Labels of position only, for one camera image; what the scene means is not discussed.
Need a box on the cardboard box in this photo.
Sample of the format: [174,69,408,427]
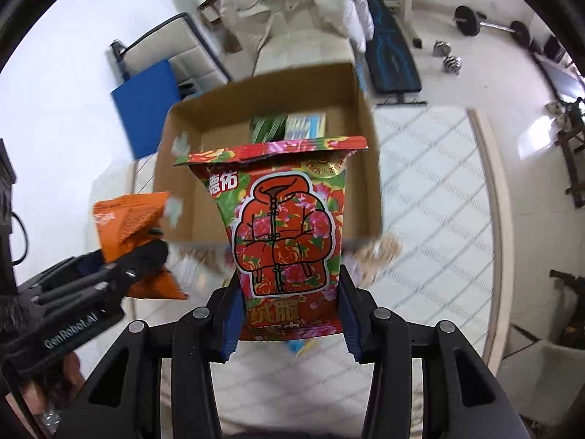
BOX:
[153,62,384,244]

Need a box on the black weight bench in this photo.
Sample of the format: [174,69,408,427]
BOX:
[366,0,423,105]

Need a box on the red floral snack packet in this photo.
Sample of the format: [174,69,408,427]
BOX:
[174,136,369,342]

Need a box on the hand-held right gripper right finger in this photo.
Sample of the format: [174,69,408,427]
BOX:
[337,266,533,439]

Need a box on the black barbell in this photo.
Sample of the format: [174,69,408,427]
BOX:
[454,5,532,47]

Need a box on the white puffer jacket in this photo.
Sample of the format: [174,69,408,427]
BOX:
[219,0,375,76]

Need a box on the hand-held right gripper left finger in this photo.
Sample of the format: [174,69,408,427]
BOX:
[54,277,243,439]

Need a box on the green snack packet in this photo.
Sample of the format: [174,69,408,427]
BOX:
[250,116,288,143]

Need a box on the dark wooden furniture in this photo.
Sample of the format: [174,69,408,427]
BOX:
[546,97,585,209]

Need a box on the white storage bin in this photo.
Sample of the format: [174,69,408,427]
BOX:
[496,338,585,428]

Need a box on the black frame chair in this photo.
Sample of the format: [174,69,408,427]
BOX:
[110,12,233,99]

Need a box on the orange snack packet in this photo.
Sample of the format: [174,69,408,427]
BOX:
[93,191,189,301]

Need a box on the blue folded mat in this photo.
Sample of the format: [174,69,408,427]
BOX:
[110,59,182,160]

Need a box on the person's left hand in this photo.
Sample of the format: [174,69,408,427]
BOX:
[18,352,85,417]

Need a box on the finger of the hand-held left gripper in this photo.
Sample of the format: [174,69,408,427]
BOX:
[78,239,169,300]

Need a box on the light blue snack packet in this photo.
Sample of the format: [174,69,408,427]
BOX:
[284,112,328,140]

